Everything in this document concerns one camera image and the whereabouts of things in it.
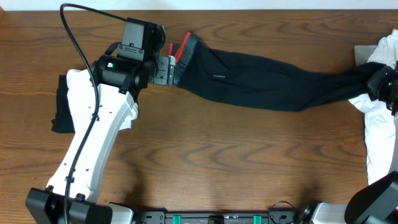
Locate grey cloth piece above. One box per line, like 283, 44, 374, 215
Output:
354, 45, 377, 66

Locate black leggings with red waistband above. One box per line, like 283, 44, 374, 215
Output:
169, 32, 385, 111

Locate folded white garment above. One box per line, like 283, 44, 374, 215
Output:
66, 68, 140, 131

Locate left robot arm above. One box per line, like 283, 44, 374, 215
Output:
25, 18, 175, 223

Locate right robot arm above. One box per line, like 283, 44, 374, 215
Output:
295, 66, 397, 224

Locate crumpled white shirt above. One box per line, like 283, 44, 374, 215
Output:
349, 29, 397, 185

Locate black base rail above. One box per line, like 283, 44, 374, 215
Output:
133, 201, 312, 224

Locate folded black garment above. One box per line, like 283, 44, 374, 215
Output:
51, 75, 75, 134

